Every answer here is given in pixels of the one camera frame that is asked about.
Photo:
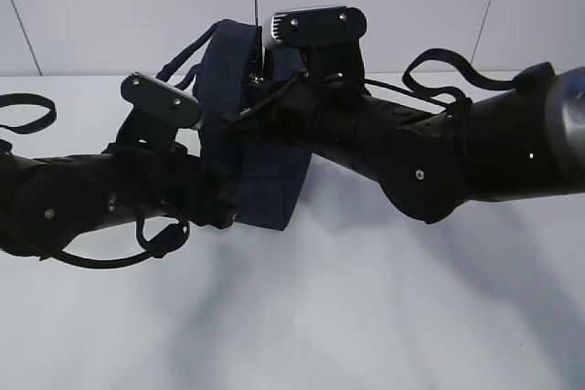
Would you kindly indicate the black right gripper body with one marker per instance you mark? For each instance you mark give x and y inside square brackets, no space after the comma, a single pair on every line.
[285,113]

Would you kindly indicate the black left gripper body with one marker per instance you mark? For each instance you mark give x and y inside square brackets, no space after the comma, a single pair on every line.
[214,200]

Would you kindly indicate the navy blue lunch bag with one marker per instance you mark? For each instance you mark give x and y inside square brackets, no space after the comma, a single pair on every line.
[269,176]

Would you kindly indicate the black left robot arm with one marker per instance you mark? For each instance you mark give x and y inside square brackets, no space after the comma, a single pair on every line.
[145,177]

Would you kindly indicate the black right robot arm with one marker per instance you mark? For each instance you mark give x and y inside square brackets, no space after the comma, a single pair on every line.
[525,141]

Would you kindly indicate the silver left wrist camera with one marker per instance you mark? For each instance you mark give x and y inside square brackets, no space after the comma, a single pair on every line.
[163,101]

